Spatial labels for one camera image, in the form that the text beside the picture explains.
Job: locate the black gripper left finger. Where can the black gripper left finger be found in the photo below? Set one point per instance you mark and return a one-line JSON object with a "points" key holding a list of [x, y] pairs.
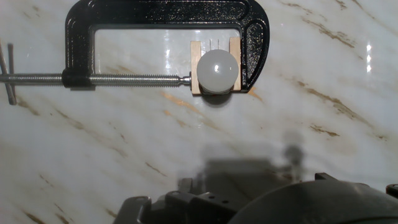
{"points": [[186, 208]]}

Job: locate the marble pattern sheet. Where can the marble pattern sheet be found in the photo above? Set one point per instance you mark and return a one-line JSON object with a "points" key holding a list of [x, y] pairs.
{"points": [[93, 149]]}

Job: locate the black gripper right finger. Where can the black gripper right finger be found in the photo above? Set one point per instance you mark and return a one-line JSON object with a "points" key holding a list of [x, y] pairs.
{"points": [[321, 176]]}

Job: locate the black metal C-clamp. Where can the black metal C-clamp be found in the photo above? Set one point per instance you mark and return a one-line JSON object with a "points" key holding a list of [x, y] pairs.
{"points": [[161, 12]]}

